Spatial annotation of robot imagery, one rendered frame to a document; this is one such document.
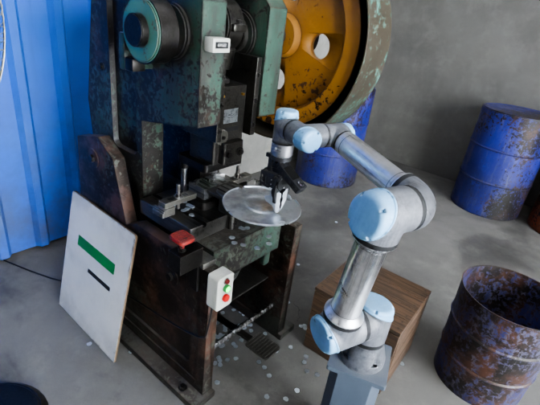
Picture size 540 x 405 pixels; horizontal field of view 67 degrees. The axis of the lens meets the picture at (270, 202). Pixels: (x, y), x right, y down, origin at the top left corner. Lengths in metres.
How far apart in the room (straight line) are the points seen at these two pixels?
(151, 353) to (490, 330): 1.40
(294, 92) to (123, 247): 0.94
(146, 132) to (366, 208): 0.94
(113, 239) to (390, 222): 1.18
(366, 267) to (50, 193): 1.99
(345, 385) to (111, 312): 1.00
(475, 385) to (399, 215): 1.23
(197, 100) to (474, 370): 1.55
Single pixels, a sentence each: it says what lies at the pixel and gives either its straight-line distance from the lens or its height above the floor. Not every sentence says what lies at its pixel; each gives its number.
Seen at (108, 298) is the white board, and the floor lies 0.25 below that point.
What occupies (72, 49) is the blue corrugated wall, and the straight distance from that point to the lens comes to 2.48.
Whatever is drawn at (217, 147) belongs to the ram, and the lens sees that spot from 1.49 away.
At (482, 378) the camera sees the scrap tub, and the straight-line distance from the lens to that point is 2.03.
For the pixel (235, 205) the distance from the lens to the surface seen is 1.46.
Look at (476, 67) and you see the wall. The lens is 4.48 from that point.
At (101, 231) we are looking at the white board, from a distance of 1.85.
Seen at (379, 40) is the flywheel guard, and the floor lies 1.37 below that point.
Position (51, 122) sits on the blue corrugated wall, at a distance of 2.50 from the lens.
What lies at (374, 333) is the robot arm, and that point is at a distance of 1.30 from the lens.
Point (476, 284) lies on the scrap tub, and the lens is 2.19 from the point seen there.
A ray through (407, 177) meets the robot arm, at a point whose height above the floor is 1.09.
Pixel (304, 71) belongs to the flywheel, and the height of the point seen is 1.21.
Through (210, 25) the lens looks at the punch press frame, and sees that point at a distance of 1.30.
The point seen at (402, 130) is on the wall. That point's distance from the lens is 4.74.
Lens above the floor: 1.45
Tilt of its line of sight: 26 degrees down
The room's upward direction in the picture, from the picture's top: 8 degrees clockwise
